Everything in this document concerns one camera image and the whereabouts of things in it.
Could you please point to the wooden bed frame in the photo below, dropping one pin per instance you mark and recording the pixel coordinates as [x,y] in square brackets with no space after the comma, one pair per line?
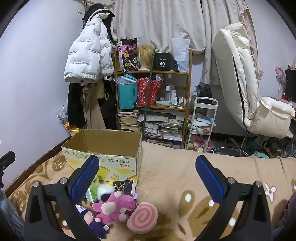
[30,170]

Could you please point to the white trolley cart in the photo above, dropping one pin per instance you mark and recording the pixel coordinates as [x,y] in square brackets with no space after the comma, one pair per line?
[205,100]

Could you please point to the stack of old books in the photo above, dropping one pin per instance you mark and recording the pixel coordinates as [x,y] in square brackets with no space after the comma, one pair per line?
[129,120]

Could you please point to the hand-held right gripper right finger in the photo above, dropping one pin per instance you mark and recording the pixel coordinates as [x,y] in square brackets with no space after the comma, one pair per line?
[209,178]

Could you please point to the pile of snack bags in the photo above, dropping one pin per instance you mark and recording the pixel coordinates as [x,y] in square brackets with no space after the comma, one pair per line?
[63,118]

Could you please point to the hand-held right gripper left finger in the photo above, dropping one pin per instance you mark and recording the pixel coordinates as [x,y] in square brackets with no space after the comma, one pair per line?
[84,178]

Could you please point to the white and black plush toy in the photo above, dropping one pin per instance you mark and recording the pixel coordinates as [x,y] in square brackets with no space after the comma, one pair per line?
[103,191]

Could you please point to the beige printed blanket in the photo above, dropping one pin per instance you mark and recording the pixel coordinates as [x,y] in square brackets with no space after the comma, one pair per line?
[173,173]

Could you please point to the cream floral curtain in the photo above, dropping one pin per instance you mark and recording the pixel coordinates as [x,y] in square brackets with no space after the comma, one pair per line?
[161,20]

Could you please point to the wooden shelf unit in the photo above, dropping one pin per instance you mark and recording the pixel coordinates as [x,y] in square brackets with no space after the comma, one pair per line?
[152,72]

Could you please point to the white puffer jacket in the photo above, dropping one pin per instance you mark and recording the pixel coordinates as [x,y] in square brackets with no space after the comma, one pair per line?
[85,51]

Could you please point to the dark cloth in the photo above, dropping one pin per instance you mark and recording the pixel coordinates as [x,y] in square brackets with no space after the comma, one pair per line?
[289,215]

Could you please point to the dark hanging coat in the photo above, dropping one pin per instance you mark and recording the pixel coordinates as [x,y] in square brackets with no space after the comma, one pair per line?
[109,111]

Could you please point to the purple plush doll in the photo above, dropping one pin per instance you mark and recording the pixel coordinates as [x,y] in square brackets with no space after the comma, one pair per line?
[97,228]

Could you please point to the black hanging garment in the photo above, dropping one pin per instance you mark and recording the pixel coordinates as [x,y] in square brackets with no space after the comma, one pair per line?
[75,106]

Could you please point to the lilac soft pad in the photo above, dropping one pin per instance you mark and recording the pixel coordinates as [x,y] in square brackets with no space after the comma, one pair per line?
[135,196]

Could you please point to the beige coat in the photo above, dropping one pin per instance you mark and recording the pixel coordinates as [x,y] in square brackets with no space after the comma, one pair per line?
[92,109]

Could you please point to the pile of magazines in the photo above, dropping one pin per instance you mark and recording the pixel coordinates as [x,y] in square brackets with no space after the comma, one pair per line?
[161,129]

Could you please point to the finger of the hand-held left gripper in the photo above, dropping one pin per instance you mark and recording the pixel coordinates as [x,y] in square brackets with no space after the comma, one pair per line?
[8,158]

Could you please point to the green thin pole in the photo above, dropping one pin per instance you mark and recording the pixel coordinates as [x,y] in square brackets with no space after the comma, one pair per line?
[145,115]

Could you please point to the black and pink printed bag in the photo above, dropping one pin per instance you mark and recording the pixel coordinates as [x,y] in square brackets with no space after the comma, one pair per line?
[127,55]

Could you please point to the pink plush toy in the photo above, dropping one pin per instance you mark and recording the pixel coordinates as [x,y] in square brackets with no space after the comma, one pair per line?
[115,204]

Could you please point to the blonde wig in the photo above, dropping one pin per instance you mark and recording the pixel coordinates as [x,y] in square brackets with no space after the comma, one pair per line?
[144,55]

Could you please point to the pink swirl cushion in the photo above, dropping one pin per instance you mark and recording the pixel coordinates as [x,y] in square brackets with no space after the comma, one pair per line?
[142,217]

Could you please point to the clear plastic bag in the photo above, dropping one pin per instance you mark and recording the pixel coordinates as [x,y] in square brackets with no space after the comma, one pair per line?
[180,53]

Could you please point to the grey cloth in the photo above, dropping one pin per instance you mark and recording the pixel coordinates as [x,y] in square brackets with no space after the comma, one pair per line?
[10,215]

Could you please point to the cream padded office chair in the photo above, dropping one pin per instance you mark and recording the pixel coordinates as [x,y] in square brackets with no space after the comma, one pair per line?
[233,69]

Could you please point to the black square box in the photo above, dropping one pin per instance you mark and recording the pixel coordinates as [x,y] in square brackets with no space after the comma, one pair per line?
[162,62]

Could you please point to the pink desk fan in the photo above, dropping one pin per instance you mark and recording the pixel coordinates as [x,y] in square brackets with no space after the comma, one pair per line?
[279,74]

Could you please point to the black monitor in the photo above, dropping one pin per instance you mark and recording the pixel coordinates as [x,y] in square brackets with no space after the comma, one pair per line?
[291,85]

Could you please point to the red gift bag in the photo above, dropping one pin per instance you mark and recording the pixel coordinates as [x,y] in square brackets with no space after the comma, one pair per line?
[156,92]

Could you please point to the cardboard box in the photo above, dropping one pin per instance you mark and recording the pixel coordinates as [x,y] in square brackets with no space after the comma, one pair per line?
[111,141]

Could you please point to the group of skincare bottles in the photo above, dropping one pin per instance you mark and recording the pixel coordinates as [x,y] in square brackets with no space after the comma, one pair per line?
[172,95]

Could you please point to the green tissue pack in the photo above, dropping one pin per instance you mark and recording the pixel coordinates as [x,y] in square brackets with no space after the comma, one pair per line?
[93,187]

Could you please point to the teal paper bag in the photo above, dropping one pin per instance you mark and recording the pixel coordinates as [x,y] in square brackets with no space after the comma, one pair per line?
[127,95]

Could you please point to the black tissue pack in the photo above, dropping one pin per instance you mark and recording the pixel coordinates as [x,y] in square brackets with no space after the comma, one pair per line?
[124,187]

